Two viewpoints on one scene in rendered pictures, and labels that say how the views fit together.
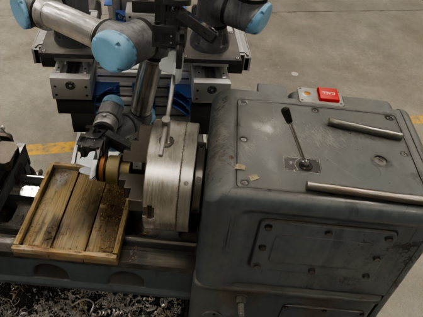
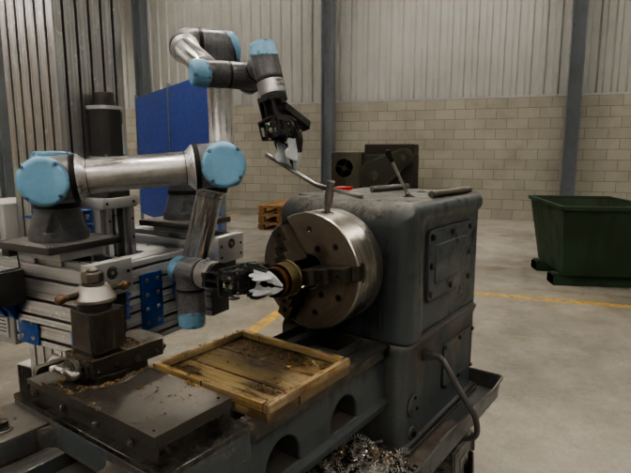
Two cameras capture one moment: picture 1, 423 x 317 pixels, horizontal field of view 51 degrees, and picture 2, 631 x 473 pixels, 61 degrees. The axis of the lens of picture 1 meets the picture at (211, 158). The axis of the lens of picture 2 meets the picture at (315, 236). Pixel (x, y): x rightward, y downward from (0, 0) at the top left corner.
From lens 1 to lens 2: 1.38 m
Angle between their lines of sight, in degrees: 56
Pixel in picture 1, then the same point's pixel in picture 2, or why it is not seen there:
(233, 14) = not seen: hidden behind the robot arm
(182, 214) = (379, 265)
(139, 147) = (291, 245)
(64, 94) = not seen: hidden behind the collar
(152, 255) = (355, 357)
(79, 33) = (166, 165)
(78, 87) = (121, 272)
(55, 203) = (223, 379)
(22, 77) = not seen: outside the picture
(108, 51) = (228, 160)
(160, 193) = (362, 247)
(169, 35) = (286, 123)
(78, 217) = (264, 372)
